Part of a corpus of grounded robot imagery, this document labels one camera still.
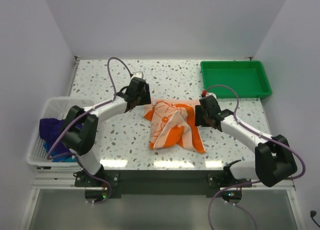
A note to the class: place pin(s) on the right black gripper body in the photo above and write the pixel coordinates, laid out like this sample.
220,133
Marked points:
201,117

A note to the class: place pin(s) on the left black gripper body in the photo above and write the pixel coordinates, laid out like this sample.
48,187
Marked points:
144,99

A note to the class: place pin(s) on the orange Doraemon towel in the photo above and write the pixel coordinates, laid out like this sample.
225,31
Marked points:
173,122

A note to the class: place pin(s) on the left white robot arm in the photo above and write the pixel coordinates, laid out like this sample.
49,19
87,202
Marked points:
79,129

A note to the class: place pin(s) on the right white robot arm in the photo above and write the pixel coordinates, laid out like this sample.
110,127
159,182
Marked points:
273,161

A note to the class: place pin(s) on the green plastic tray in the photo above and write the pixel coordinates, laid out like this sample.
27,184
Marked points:
247,78

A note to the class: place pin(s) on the white plastic basket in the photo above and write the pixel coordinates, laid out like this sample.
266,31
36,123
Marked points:
57,108

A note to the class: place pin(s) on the purple towel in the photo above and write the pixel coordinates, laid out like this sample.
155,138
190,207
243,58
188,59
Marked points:
49,129

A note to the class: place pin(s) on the blue towel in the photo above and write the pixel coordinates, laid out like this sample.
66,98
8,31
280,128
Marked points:
60,153

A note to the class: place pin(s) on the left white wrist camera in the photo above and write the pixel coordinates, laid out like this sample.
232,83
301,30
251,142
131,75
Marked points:
138,74

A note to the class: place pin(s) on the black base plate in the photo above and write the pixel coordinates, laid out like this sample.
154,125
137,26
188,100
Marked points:
168,182

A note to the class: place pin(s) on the aluminium rail frame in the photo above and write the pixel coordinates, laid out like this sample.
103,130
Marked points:
62,178

